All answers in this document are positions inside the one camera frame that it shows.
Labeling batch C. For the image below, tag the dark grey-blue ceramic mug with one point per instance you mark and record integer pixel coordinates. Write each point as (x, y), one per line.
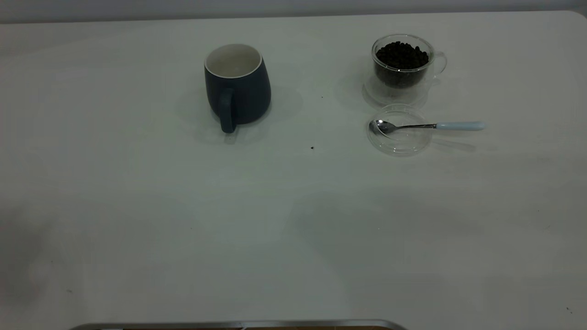
(252, 96)

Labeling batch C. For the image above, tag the clear round glass lid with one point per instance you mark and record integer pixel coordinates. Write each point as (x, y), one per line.
(399, 144)

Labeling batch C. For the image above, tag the coffee beans pile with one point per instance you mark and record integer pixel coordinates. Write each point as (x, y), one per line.
(401, 59)

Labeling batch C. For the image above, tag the clear double-wall glass cup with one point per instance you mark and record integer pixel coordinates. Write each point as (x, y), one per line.
(390, 94)

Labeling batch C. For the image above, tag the silver metal frame bar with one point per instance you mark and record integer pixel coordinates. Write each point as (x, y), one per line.
(229, 325)

